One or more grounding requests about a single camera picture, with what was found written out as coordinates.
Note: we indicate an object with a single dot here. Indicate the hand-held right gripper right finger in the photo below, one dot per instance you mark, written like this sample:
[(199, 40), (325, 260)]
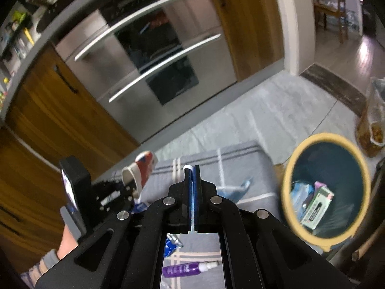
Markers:
[(197, 192)]

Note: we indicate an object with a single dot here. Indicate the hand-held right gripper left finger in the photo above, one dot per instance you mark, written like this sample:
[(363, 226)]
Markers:
[(144, 246)]

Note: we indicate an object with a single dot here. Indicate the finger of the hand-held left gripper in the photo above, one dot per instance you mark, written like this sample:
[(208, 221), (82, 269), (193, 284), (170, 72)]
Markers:
[(109, 186), (115, 204)]

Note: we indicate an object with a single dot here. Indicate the printed paper cup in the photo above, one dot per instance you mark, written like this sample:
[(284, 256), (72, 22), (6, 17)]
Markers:
[(144, 165)]

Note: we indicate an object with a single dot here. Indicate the green printed box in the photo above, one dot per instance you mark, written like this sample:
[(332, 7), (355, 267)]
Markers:
[(318, 204)]

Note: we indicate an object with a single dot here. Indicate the dark green yellow-rimmed bin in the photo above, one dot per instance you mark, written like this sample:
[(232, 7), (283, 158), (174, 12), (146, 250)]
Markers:
[(349, 168)]

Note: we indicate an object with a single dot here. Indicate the person's left forearm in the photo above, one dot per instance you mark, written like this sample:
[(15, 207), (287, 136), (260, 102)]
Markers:
[(67, 246)]

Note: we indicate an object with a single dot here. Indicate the blue white snack wrapper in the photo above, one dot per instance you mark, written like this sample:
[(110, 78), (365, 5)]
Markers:
[(173, 243)]

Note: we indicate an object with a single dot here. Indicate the purple spray bottle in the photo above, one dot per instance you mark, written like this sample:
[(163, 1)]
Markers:
[(180, 269)]

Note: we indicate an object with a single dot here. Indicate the wooden cabinet door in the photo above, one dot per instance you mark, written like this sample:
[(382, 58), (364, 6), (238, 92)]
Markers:
[(60, 111), (249, 30), (30, 186)]

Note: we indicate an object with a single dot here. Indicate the stainless steel oven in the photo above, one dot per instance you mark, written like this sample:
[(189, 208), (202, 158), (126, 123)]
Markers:
[(210, 66)]

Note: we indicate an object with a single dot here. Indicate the black frying pan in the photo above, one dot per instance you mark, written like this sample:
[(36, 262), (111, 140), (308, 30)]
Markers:
[(51, 18)]

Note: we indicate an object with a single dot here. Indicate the dark striped door mat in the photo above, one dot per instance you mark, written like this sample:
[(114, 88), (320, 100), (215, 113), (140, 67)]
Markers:
[(334, 87)]

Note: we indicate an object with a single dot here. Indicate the light wooden leg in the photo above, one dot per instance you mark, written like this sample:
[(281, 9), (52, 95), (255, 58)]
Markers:
[(359, 251)]

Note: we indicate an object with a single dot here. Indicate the clear plastic bag yellow contents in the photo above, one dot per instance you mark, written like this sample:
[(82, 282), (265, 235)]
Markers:
[(373, 132)]

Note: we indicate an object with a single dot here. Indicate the pack of water bottles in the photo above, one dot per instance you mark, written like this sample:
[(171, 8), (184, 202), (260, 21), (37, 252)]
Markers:
[(352, 21)]

